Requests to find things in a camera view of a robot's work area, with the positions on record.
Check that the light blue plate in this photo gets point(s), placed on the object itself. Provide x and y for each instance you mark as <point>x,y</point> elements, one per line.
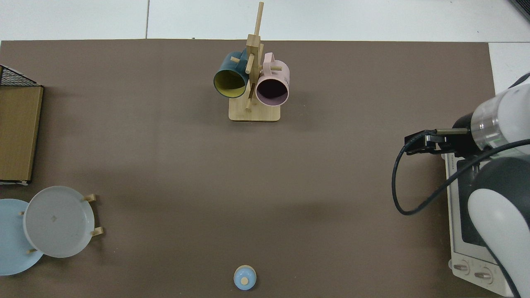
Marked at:
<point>12,248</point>

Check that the dark grey flat object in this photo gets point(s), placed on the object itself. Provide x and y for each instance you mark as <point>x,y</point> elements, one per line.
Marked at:
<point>522,7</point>

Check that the grey plate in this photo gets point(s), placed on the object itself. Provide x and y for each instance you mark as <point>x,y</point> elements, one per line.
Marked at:
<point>58,221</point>

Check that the wooden cup stand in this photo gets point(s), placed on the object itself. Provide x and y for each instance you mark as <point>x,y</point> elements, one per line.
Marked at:
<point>254,114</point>

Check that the wooden plate rack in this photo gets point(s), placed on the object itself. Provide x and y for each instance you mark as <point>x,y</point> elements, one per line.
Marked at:
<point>97,231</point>

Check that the pink cup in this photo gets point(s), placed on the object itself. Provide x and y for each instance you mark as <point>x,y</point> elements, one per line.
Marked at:
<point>277,72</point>

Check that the brown table cloth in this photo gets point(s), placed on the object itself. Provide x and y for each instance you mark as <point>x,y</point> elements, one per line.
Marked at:
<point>248,186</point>

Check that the pale toaster oven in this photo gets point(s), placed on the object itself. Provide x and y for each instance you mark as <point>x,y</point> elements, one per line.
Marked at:
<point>463,269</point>

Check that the teal cup yellow inside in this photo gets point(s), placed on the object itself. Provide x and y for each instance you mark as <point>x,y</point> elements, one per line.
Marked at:
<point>227,66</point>

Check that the small blue round bell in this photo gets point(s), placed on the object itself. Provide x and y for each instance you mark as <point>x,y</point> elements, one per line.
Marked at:
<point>244,278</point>

